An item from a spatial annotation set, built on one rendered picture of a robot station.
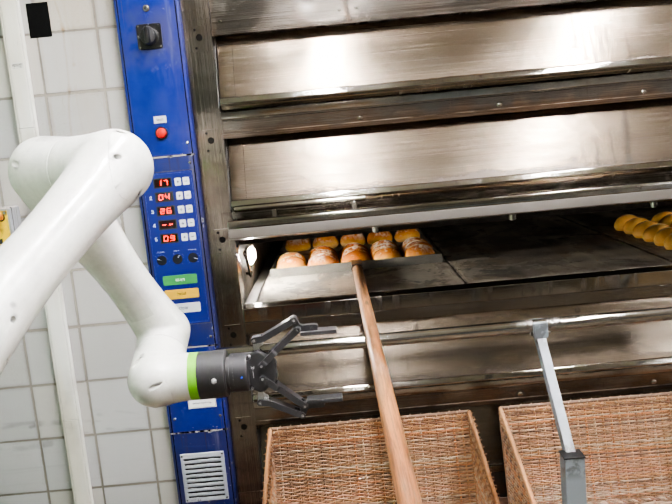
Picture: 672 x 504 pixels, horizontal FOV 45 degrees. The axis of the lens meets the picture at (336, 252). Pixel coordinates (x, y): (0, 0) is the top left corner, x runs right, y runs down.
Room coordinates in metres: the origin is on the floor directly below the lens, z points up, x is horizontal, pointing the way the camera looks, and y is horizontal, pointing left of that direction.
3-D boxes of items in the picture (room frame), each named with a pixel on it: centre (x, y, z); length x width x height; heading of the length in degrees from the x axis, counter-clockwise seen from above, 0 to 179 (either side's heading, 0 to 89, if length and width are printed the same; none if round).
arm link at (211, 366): (1.51, 0.26, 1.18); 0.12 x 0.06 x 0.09; 0
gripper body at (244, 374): (1.51, 0.18, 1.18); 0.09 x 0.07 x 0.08; 90
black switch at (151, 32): (2.05, 0.41, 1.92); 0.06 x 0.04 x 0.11; 89
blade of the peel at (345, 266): (2.69, -0.06, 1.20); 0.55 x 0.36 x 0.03; 90
